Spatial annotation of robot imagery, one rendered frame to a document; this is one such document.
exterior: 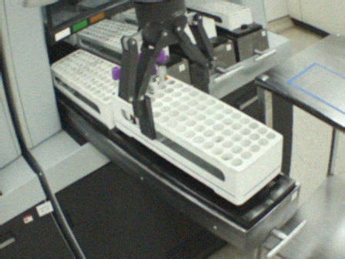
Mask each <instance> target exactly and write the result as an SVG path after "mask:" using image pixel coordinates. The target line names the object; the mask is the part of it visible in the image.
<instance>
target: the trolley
mask: <svg viewBox="0 0 345 259"><path fill-rule="evenodd" d="M254 79H255V84H256V86H257V99H258V102H259V123H261V124H263V125H265V126H267V127H269V128H270V129H273V123H272V98H271V93H272V94H274V95H276V96H278V97H280V98H281V99H284V100H285V101H287V102H288V103H290V104H293V105H294V106H295V107H298V108H299V109H302V110H304V111H305V112H307V113H309V114H310V115H311V116H315V117H316V118H317V119H319V120H320V121H323V122H325V123H326V124H327V125H330V126H331V127H332V128H333V129H332V140H331V145H330V158H329V163H328V169H327V178H326V179H325V180H324V181H323V182H322V183H321V185H319V186H318V188H317V189H316V190H315V191H314V192H313V193H312V194H311V195H310V196H309V197H308V199H307V200H305V201H304V203H302V205H301V206H300V207H298V209H297V211H296V213H295V214H294V215H293V216H292V217H291V218H290V219H289V220H288V221H287V222H286V223H285V224H284V225H283V226H282V227H281V228H279V229H278V230H280V231H282V232H283V233H285V234H288V233H290V231H291V230H292V229H294V228H295V227H296V225H298V224H299V223H300V221H302V220H306V222H307V224H306V226H305V227H304V228H303V229H302V230H301V231H300V232H299V233H298V234H297V235H296V236H295V237H294V238H293V239H292V240H291V241H290V242H288V244H287V245H285V247H283V248H282V249H281V250H280V251H279V252H278V253H276V254H275V255H276V256H278V257H280V258H281V259H345V180H343V179H341V178H340V177H338V176H337V175H334V174H333V172H334V167H335V163H336V157H337V146H338V139H339V133H340V132H341V133H343V134H344V135H345V36H344V35H340V34H338V33H337V32H334V33H333V34H331V35H328V36H327V37H325V38H323V39H321V40H320V41H318V42H317V43H314V44H313V45H311V46H309V47H307V48H306V49H304V50H302V51H300V52H298V53H297V54H296V55H293V56H291V57H290V58H288V59H286V60H284V61H283V62H281V63H280V64H279V63H278V64H277V65H275V66H274V67H272V68H270V69H268V70H266V71H265V72H262V74H259V75H258V76H255V77H254ZM279 242H280V240H278V239H276V238H275V237H273V236H272V235H271V236H270V237H269V238H268V239H267V240H265V241H264V242H263V243H262V244H261V245H260V246H258V247H257V248H256V249H255V250H254V251H252V253H251V259H260V258H261V253H262V248H264V249H266V250H268V251H270V250H271V249H273V247H275V246H276V245H277V244H278V243H279Z"/></svg>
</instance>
